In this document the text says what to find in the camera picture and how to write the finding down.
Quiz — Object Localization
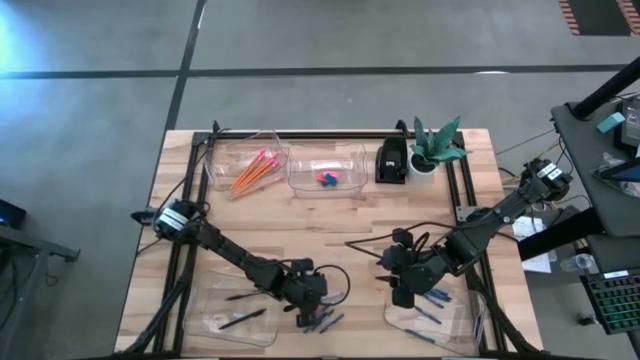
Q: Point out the backlit black keyboard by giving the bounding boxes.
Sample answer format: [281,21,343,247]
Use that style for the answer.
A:
[579,268,640,336]

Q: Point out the small black box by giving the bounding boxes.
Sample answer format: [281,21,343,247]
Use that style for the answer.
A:
[0,198,27,230]

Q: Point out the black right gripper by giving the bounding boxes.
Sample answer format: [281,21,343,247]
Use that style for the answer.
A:
[374,227,450,309]

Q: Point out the tablet with blue screen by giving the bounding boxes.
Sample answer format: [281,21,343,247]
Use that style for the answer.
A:
[594,158,640,184]

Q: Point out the dark mat striped edges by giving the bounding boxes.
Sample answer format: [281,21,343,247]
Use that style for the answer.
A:
[558,0,640,37]

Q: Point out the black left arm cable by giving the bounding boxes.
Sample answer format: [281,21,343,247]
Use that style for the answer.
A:
[313,263,352,307]

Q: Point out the dark metal cart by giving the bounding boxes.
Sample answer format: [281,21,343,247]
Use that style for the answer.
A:
[0,224,81,360]

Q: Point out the orange pencil pink eraser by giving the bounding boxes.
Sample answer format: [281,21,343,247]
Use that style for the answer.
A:
[232,157,274,195]
[228,175,287,201]
[230,148,266,191]
[233,160,281,196]
[234,164,279,198]
[231,152,278,193]

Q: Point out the green potted plant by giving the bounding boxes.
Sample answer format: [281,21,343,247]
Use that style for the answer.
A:
[408,115,473,184]

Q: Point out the black aluminium frame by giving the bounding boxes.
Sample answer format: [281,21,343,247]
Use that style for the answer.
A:
[117,119,546,360]

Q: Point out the grey side desk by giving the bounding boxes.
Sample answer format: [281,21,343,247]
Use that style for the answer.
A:
[551,97,640,237]

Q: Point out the black box device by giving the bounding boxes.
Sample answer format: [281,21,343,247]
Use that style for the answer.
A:
[374,134,409,185]

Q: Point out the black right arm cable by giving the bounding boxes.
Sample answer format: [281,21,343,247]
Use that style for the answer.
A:
[343,221,454,261]

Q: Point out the black pole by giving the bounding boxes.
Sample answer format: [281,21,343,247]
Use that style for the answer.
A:
[571,55,640,121]

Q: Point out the black desk beam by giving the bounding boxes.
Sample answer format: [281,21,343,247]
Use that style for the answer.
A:
[517,206,609,262]

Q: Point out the teal box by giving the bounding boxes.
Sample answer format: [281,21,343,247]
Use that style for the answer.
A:
[596,111,627,135]

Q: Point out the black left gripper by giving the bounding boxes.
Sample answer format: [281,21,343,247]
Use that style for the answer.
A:
[279,257,331,329]

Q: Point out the clear plastic bin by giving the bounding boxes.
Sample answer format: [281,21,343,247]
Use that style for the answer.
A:
[286,142,370,200]
[383,278,489,357]
[182,272,281,349]
[204,130,290,201]

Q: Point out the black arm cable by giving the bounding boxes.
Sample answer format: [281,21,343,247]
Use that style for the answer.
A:
[343,221,454,261]
[313,263,352,307]

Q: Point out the white paper sheet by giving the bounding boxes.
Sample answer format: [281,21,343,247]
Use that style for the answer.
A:
[512,215,555,275]

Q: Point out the black desk device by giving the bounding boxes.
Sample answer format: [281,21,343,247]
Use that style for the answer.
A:
[613,94,640,151]

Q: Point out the clear plastic bottle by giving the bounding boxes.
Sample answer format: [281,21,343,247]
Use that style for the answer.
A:
[559,252,595,274]

